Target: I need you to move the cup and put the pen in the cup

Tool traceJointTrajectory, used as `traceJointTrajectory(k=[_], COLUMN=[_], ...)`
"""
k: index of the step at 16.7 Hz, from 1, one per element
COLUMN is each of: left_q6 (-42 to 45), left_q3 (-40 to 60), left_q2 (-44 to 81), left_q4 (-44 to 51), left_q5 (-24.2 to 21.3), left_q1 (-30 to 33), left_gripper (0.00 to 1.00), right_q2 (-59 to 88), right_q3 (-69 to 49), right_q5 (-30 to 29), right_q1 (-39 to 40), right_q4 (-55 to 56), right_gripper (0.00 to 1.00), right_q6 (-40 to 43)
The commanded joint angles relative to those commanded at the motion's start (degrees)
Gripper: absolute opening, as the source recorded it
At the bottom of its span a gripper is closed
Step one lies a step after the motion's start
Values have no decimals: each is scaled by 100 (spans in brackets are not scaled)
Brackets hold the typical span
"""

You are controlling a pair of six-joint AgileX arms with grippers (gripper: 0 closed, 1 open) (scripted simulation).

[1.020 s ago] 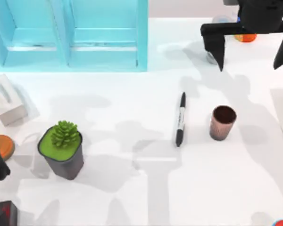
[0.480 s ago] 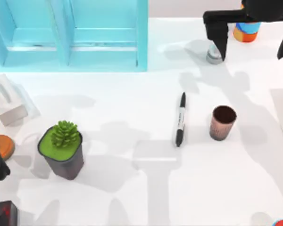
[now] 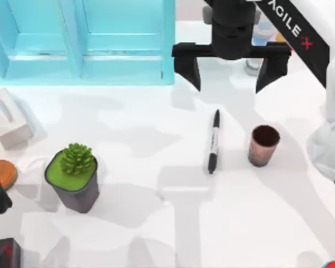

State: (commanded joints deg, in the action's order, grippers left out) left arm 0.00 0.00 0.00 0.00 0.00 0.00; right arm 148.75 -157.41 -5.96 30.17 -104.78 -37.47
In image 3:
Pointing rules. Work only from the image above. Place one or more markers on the light blue rack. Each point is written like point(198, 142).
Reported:
point(123, 42)

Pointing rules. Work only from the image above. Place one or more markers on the green plant in grey pot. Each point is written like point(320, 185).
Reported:
point(72, 176)

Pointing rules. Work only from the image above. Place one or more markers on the black block with red mark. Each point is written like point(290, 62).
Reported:
point(2, 254)

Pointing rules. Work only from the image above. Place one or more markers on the white tissue box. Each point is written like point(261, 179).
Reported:
point(9, 123)

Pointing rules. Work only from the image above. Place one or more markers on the pink cup with dark inside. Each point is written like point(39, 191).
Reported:
point(262, 150)

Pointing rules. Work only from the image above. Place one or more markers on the orange round disc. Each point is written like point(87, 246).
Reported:
point(7, 173)

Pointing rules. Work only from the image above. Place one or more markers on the white bottle with blue label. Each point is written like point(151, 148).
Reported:
point(263, 32)

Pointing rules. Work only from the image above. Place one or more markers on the black marker pen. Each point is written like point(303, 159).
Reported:
point(214, 142)

